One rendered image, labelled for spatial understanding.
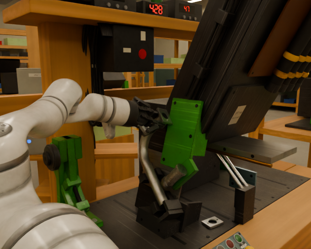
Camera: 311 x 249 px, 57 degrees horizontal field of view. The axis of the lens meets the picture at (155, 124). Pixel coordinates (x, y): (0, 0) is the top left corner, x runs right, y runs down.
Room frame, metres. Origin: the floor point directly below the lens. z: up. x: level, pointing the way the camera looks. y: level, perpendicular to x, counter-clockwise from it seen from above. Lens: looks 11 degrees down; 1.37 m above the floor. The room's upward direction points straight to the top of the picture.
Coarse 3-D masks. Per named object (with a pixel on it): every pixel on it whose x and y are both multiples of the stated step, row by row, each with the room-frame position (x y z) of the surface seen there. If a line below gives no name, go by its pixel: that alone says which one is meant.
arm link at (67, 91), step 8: (56, 80) 0.66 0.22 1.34; (64, 80) 0.66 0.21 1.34; (72, 80) 0.68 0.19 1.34; (48, 88) 0.62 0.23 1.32; (56, 88) 0.62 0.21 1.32; (64, 88) 0.63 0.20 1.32; (72, 88) 0.65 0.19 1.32; (80, 88) 0.67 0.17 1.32; (48, 96) 0.58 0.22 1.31; (56, 96) 0.59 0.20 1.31; (64, 96) 0.61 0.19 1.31; (72, 96) 0.63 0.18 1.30; (80, 96) 0.66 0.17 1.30; (64, 104) 0.59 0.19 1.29; (72, 104) 0.62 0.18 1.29; (72, 112) 0.66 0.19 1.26
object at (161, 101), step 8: (152, 104) 1.04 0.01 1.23; (160, 104) 1.00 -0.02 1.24; (160, 128) 1.00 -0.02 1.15; (152, 136) 1.03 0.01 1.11; (160, 136) 1.00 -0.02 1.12; (152, 144) 1.03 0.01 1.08; (160, 144) 1.00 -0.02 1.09; (208, 152) 1.10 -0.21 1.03; (200, 160) 1.07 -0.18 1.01; (208, 160) 1.11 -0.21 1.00; (216, 160) 1.14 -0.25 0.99; (200, 168) 1.07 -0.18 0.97; (208, 168) 1.11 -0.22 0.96; (216, 168) 1.15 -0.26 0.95; (192, 176) 1.04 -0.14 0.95; (200, 176) 1.08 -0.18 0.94; (208, 176) 1.11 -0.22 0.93; (216, 176) 1.15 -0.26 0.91; (184, 184) 1.02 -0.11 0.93; (192, 184) 1.05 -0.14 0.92; (200, 184) 1.08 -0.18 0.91
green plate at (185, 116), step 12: (180, 108) 0.86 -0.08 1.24; (192, 108) 0.83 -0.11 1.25; (180, 120) 0.85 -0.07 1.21; (192, 120) 0.81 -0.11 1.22; (168, 132) 0.87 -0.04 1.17; (180, 132) 0.83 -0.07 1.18; (192, 132) 0.80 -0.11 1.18; (168, 144) 0.85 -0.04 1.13; (180, 144) 0.82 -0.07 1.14; (192, 144) 0.79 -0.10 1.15; (204, 144) 0.84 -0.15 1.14; (168, 156) 0.84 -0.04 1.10; (180, 156) 0.81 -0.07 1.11; (192, 156) 0.79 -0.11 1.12
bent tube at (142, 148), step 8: (160, 112) 0.87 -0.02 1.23; (160, 120) 0.86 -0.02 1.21; (168, 120) 0.86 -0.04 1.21; (144, 144) 0.89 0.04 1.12; (144, 152) 0.88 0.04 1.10; (144, 160) 0.87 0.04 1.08; (144, 168) 0.85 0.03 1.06; (152, 168) 0.85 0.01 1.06; (152, 176) 0.83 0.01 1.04; (152, 184) 0.81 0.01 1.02; (160, 184) 0.82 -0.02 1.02; (160, 192) 0.79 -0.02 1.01; (160, 200) 0.77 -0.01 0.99
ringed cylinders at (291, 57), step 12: (300, 36) 0.80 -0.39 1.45; (288, 48) 0.83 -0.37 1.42; (300, 48) 0.81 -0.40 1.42; (288, 60) 0.82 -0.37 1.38; (300, 60) 0.85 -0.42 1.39; (276, 72) 0.84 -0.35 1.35; (288, 72) 0.84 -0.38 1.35; (300, 72) 0.90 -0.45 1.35; (276, 84) 0.85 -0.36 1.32; (288, 84) 0.90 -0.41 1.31; (300, 84) 0.95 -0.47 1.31
